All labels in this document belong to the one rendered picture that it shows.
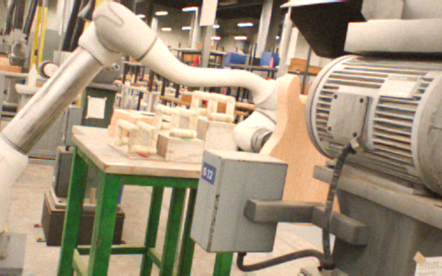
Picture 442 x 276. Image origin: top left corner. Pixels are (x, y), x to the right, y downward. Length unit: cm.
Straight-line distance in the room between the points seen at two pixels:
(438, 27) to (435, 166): 25
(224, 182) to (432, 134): 39
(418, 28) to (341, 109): 21
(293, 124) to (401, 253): 51
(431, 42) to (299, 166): 54
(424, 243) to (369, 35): 43
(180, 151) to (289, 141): 71
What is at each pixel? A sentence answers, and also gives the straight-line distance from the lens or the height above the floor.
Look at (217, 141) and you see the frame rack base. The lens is 203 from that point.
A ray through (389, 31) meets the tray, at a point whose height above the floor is 142.
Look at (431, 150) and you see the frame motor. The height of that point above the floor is 121.
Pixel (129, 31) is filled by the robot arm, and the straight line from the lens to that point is 151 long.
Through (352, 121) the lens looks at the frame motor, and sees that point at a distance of 101.
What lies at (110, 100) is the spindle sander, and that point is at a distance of 362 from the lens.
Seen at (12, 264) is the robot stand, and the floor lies 70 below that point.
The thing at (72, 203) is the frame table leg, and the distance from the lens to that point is 235.
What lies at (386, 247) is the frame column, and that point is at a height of 101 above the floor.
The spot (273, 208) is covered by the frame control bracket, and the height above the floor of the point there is 103.
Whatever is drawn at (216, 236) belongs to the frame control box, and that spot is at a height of 96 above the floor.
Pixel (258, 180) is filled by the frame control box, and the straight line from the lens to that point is 104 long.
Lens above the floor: 126
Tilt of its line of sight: 6 degrees down
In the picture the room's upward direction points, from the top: 9 degrees clockwise
